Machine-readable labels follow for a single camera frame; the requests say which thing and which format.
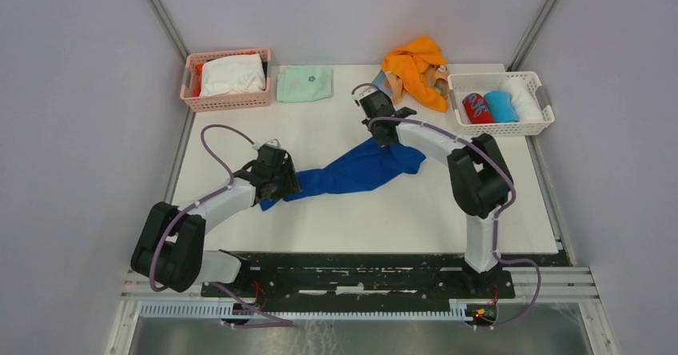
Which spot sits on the blue microfiber towel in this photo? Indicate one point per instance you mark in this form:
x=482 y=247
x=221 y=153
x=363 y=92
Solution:
x=365 y=167

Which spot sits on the white towel in pink basket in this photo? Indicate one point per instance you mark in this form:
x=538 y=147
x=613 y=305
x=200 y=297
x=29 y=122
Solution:
x=235 y=74

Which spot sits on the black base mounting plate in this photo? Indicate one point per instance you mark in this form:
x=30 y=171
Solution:
x=377 y=283

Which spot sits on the white plastic basket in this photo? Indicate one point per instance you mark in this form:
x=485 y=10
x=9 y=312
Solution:
x=462 y=85

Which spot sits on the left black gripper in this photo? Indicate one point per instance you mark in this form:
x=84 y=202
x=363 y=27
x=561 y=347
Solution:
x=292 y=185

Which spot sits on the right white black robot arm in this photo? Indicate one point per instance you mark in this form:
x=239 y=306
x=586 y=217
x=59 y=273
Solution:
x=481 y=182

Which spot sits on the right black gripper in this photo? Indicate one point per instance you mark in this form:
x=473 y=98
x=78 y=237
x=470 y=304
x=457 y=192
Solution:
x=380 y=142

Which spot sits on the white rolled towel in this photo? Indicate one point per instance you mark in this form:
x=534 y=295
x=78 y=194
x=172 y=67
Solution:
x=523 y=103

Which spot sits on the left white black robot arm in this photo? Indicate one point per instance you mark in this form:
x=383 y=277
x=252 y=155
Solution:
x=171 y=248

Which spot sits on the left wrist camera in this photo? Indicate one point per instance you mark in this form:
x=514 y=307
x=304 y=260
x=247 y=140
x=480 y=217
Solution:
x=272 y=142

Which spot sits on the white slotted cable duct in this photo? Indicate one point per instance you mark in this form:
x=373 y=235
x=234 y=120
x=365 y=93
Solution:
x=226 y=310

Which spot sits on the pink plastic basket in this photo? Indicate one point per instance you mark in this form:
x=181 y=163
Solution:
x=191 y=79

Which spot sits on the patterned peach towel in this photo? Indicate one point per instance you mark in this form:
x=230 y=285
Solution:
x=435 y=77

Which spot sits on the mint green folded towel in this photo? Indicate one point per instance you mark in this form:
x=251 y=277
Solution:
x=297 y=84

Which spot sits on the red rolled towel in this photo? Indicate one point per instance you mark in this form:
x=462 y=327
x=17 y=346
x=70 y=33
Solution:
x=477 y=109

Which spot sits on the orange crumpled towel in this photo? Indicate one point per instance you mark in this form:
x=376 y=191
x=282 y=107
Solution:
x=409 y=64

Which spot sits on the light blue rolled towel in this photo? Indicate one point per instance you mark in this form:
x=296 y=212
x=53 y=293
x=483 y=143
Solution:
x=500 y=107

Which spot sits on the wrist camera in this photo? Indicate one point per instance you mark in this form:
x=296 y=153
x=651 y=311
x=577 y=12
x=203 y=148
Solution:
x=272 y=142
x=363 y=93

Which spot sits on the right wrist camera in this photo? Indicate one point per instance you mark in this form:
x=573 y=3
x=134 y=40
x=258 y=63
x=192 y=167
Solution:
x=363 y=93

